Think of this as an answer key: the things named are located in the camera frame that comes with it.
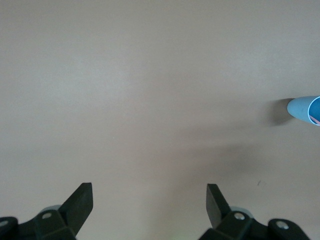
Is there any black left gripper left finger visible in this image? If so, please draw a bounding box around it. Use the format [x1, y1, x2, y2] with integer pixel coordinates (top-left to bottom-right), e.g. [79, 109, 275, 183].
[0, 182, 94, 240]

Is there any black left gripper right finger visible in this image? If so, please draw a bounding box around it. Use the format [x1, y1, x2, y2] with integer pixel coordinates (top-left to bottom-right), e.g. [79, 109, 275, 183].
[198, 183, 311, 240]

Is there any blue cup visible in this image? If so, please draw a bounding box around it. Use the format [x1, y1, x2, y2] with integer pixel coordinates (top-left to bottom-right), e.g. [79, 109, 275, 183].
[286, 95, 320, 127]

